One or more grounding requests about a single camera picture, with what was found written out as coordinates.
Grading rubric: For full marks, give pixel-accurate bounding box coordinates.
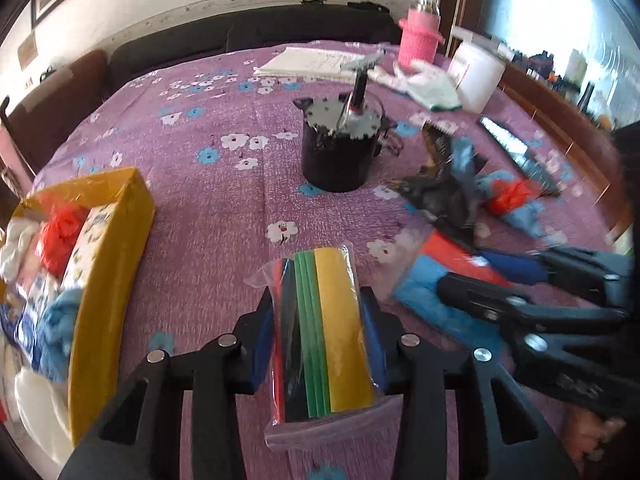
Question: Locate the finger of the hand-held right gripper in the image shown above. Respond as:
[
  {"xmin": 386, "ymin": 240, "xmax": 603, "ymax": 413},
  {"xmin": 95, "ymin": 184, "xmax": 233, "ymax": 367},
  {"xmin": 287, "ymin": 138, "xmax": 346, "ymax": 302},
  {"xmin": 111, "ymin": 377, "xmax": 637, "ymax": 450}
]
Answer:
[
  {"xmin": 434, "ymin": 271, "xmax": 632, "ymax": 333},
  {"xmin": 477, "ymin": 246, "xmax": 635, "ymax": 307}
]

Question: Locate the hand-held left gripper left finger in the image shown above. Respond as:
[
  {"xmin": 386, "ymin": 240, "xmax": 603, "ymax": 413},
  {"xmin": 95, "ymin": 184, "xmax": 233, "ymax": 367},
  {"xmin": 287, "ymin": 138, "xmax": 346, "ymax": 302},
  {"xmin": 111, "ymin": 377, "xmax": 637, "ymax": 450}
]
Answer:
[{"xmin": 57, "ymin": 287, "xmax": 276, "ymax": 480}]

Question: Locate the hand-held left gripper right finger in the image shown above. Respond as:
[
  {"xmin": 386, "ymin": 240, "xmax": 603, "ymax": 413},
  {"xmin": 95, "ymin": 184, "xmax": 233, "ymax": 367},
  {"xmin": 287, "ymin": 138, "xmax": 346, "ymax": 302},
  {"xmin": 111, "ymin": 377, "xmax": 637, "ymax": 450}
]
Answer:
[{"xmin": 359, "ymin": 286, "xmax": 583, "ymax": 480}]

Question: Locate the pack of coloured sponges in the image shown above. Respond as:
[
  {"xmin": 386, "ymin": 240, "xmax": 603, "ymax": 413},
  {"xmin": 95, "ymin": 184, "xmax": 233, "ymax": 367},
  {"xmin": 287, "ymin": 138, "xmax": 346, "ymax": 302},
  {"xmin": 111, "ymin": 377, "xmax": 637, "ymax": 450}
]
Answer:
[{"xmin": 247, "ymin": 244, "xmax": 396, "ymax": 453}]

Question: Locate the red and blue plastic packet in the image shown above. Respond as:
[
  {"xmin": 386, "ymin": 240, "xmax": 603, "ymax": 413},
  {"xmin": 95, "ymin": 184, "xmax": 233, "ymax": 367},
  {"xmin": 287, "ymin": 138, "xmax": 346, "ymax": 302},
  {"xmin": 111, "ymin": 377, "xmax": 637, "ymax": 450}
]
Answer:
[{"xmin": 382, "ymin": 230, "xmax": 506, "ymax": 353}]

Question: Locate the yellow box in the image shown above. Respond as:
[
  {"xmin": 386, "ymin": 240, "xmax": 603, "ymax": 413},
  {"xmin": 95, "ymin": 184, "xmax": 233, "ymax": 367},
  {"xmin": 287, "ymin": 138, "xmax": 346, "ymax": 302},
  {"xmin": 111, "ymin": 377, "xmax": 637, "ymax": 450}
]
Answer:
[{"xmin": 0, "ymin": 166, "xmax": 156, "ymax": 446}]

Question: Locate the blue knitted cloth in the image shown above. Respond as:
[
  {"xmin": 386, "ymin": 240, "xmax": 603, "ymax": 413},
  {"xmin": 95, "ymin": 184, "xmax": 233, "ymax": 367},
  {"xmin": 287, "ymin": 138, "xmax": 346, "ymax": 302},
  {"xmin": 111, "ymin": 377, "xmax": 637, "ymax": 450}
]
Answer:
[
  {"xmin": 37, "ymin": 287, "xmax": 94, "ymax": 387},
  {"xmin": 475, "ymin": 170, "xmax": 552, "ymax": 242}
]

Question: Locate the blue and white tissue pack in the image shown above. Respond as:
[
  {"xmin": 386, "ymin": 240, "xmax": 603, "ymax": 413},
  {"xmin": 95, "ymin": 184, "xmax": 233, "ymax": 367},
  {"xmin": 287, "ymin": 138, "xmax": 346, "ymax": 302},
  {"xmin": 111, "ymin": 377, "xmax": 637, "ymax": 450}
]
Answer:
[{"xmin": 20, "ymin": 275, "xmax": 62, "ymax": 312}]

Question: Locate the white cloth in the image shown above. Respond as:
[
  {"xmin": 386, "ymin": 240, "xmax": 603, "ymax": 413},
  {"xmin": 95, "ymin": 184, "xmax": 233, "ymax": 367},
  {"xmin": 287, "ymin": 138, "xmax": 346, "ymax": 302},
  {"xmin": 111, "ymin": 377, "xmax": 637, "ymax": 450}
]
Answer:
[
  {"xmin": 0, "ymin": 220, "xmax": 42, "ymax": 291},
  {"xmin": 12, "ymin": 365, "xmax": 74, "ymax": 444}
]

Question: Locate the bag of blue knitwear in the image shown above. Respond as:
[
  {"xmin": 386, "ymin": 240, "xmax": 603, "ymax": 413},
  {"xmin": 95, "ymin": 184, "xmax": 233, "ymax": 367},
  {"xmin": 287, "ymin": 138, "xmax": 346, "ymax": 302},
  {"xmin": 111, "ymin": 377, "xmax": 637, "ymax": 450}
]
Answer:
[{"xmin": 0, "ymin": 305, "xmax": 47, "ymax": 362}]

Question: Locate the person's right hand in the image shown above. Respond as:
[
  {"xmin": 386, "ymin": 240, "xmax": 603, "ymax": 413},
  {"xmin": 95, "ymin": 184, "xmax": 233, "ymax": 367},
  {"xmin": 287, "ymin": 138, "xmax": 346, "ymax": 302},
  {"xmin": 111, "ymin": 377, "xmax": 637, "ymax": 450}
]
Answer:
[{"xmin": 560, "ymin": 402, "xmax": 628, "ymax": 463}]

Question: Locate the red mesh scrubber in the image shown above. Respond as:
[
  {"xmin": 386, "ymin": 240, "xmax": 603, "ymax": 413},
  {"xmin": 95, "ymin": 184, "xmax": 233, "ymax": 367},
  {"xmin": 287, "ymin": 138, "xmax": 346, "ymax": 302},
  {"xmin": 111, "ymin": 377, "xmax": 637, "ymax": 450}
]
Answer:
[
  {"xmin": 37, "ymin": 205, "xmax": 87, "ymax": 273},
  {"xmin": 487, "ymin": 180, "xmax": 537, "ymax": 217}
]

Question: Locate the purple floral tablecloth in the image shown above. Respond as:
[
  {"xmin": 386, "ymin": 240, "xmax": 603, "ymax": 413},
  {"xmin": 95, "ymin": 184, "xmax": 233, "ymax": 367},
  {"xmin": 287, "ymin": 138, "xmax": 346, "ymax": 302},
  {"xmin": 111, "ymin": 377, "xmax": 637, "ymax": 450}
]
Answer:
[{"xmin": 30, "ymin": 42, "xmax": 636, "ymax": 480}]

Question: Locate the black pot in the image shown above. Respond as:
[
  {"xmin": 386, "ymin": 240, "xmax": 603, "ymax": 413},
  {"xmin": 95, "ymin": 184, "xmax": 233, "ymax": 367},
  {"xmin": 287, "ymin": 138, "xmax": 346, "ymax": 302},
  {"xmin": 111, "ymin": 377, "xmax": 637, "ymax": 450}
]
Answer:
[{"xmin": 294, "ymin": 91, "xmax": 396, "ymax": 194}]

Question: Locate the white work glove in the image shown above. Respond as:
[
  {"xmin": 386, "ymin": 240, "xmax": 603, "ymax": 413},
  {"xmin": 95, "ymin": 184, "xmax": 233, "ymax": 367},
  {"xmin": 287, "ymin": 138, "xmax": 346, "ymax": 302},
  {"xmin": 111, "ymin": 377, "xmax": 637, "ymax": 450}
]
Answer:
[
  {"xmin": 374, "ymin": 59, "xmax": 427, "ymax": 92},
  {"xmin": 405, "ymin": 67, "xmax": 464, "ymax": 111}
]

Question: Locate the white patterned tissue pack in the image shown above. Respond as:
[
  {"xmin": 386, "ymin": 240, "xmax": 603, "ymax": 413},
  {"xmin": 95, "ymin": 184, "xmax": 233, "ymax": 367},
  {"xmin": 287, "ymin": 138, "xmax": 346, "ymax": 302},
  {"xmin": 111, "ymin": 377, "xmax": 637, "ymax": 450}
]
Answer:
[{"xmin": 60, "ymin": 207, "xmax": 114, "ymax": 287}]

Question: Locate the white plastic tub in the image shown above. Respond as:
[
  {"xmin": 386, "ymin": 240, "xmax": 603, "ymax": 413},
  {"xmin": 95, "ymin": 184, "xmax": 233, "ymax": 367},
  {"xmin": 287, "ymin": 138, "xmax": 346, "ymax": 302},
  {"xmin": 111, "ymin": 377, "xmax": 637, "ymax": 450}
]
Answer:
[{"xmin": 446, "ymin": 25, "xmax": 514, "ymax": 114}]

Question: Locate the grey perforated pot lid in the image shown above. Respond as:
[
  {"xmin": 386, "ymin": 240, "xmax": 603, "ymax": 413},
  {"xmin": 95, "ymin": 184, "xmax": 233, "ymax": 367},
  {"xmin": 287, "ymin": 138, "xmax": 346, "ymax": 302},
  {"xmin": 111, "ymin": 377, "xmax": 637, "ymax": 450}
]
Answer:
[{"xmin": 302, "ymin": 92, "xmax": 384, "ymax": 139}]

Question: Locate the bottle in pink knitted sleeve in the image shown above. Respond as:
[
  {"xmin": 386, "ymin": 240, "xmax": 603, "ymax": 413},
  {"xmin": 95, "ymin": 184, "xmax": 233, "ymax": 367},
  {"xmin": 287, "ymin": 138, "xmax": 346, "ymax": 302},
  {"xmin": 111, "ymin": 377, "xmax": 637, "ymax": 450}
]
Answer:
[{"xmin": 397, "ymin": 0, "xmax": 445, "ymax": 69}]

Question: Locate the white notebook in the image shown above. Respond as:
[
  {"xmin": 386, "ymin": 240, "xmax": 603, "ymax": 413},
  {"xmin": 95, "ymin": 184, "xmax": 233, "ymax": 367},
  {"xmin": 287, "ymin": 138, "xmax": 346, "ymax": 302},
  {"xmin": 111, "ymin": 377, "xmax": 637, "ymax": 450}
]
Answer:
[{"xmin": 252, "ymin": 46, "xmax": 386, "ymax": 84}]

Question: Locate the black sofa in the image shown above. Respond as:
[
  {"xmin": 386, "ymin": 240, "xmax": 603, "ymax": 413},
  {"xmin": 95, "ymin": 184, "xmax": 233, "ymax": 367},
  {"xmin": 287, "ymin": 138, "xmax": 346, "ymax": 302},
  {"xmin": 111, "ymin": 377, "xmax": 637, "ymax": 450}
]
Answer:
[{"xmin": 107, "ymin": 5, "xmax": 402, "ymax": 92}]

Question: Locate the black handled tool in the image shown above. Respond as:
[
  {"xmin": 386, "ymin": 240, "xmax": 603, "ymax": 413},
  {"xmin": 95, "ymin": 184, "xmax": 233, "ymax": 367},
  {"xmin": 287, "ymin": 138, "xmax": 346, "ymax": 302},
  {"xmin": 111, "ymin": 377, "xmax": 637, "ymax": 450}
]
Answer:
[{"xmin": 339, "ymin": 52, "xmax": 385, "ymax": 122}]

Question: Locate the small wall plaque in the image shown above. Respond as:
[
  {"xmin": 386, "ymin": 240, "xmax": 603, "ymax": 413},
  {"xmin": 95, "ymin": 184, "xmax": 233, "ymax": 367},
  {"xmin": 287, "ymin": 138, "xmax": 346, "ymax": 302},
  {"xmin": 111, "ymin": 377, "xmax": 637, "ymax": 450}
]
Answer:
[{"xmin": 17, "ymin": 32, "xmax": 39, "ymax": 71}]

